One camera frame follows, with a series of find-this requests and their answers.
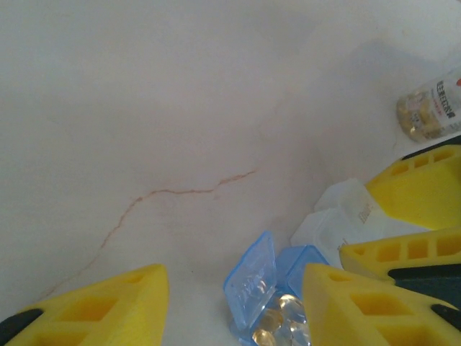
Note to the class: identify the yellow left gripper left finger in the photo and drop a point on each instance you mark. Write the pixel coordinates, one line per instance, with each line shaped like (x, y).
(90, 317)

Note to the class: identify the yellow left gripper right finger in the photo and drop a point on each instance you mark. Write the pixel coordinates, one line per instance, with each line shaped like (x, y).
(360, 317)

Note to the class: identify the blue white weekly pill organizer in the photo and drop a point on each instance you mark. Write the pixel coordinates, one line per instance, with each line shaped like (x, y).
(252, 288)

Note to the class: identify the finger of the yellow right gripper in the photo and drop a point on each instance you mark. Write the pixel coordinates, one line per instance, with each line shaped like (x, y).
(414, 266)
(425, 194)

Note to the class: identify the clear amber gel capsule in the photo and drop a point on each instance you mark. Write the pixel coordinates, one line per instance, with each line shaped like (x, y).
(263, 338)
(290, 304)
(270, 320)

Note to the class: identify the clear pill bottle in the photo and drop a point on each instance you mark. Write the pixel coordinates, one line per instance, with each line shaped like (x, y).
(428, 108)

